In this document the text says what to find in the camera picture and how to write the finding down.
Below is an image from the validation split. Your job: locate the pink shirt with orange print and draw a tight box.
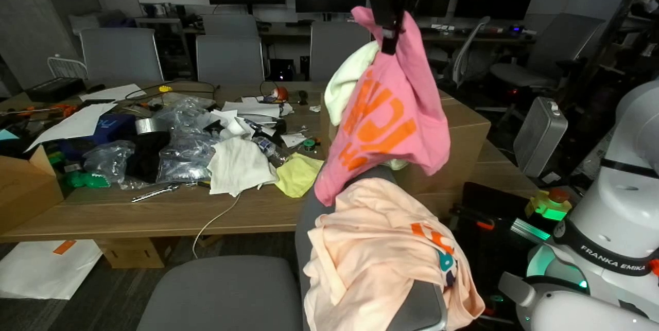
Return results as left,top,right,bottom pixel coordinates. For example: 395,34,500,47
314,6,452,207

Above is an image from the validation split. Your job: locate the large cardboard box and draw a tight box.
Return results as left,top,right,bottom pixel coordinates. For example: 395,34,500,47
320,89,492,219

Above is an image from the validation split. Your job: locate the blue box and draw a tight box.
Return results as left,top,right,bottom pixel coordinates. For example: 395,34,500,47
92,114,137,145

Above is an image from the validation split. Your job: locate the grey office chair with headrest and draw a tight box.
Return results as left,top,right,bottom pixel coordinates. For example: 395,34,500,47
136,165,448,331

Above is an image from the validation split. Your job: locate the small cardboard box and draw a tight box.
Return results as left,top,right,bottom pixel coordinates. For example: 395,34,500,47
95,237,179,269

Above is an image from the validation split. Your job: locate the open cardboard box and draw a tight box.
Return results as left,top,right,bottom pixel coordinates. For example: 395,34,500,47
0,145,65,235

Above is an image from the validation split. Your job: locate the long desk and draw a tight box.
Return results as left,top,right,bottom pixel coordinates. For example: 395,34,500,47
257,20,537,46

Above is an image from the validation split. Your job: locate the pale cream cloth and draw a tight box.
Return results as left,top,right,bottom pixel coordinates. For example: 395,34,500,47
324,40,410,171

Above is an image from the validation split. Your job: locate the black computer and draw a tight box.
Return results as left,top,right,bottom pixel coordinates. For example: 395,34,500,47
268,58,296,82

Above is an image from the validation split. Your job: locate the pile of white papers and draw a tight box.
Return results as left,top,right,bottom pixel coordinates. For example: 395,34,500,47
221,96,294,118

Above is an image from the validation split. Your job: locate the grey space heater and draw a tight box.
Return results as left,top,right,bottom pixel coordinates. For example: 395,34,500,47
513,96,569,179

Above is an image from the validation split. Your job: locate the clear plastic bottle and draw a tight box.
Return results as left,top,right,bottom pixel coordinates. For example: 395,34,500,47
252,136,287,167

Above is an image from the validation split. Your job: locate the yellow cloth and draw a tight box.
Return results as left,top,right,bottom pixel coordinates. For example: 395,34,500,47
274,152,325,199

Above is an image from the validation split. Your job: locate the white cloth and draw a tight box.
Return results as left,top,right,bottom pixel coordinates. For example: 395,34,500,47
207,137,279,198

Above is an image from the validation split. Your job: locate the peach shirt with print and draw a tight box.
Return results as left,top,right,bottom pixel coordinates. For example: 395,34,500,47
303,178,485,331

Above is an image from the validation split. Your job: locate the yellow emergency stop button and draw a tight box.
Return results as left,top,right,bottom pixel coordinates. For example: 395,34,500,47
524,187,574,221

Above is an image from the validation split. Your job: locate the heap of clear plastic bags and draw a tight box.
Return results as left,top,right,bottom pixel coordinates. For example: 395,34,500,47
153,93,228,183

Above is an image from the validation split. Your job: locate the silver tape roll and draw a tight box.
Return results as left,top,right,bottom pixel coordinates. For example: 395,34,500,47
135,117,168,135

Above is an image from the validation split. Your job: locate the black cloth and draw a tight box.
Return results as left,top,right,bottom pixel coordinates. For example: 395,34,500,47
126,131,171,184

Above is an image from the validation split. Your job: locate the white paper sheet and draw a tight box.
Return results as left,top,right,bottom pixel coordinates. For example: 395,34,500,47
80,84,147,102
25,103,118,152

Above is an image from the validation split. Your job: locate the silver wrench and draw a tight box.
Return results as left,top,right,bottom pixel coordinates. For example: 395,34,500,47
131,183,182,203

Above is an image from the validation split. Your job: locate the clear plastic bag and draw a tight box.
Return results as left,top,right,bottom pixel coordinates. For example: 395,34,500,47
82,141,136,190

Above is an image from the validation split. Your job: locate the black flat device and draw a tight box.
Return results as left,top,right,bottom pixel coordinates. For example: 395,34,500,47
26,78,87,103

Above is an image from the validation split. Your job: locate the green plastic toy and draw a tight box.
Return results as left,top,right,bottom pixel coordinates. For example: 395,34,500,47
64,170,111,189

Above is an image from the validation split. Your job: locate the white paper bag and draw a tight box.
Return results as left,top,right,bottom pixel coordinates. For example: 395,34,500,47
0,239,103,301

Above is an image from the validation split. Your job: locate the white frame office chair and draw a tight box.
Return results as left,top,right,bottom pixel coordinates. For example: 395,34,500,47
444,16,492,89

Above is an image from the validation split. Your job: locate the white cable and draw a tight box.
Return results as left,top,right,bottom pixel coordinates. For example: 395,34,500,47
192,192,242,260

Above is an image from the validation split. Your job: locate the white wire basket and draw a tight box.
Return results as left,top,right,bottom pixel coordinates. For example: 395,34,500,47
47,55,90,81

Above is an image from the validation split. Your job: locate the orange handled tool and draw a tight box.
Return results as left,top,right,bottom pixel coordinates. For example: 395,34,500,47
15,103,79,118

